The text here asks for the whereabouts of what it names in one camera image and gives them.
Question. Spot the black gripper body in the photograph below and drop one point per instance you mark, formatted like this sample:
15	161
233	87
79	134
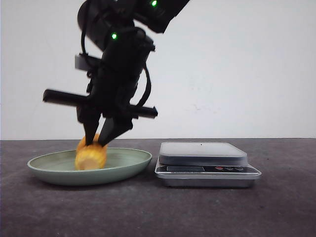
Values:
114	82

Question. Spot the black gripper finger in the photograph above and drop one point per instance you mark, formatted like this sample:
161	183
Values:
89	117
113	128

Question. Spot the yellow corn cob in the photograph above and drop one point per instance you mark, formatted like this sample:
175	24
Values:
93	156

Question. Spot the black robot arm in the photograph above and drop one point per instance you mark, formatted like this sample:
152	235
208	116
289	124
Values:
116	18

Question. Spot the green oval plate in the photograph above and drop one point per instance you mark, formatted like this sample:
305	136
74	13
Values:
59	168

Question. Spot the silver digital kitchen scale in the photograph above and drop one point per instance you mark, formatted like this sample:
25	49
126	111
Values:
204	164

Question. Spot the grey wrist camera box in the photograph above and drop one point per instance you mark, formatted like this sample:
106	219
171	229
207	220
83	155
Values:
86	63

